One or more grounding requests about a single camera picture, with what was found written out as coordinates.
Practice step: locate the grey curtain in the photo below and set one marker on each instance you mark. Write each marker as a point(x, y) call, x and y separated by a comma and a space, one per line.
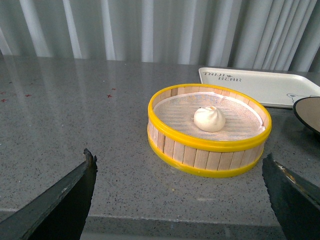
point(282, 35)

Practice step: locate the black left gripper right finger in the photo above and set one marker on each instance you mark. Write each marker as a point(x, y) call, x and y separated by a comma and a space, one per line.
point(294, 200)

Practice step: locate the yellow wooden steamer basket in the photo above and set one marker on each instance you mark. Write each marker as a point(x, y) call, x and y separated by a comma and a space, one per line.
point(230, 151)

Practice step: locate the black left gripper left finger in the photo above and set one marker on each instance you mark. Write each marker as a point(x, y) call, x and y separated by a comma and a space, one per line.
point(60, 212)

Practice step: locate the white steamed bun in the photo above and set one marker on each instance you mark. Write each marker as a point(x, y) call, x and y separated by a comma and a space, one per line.
point(209, 119)

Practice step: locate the white rectangular tray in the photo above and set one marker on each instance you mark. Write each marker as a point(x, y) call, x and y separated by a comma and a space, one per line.
point(277, 90)

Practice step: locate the white steamer liner cloth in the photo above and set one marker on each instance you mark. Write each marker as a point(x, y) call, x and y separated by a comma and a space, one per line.
point(242, 122)

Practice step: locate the beige plate with black rim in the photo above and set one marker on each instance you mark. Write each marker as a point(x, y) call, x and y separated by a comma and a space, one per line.
point(307, 110)

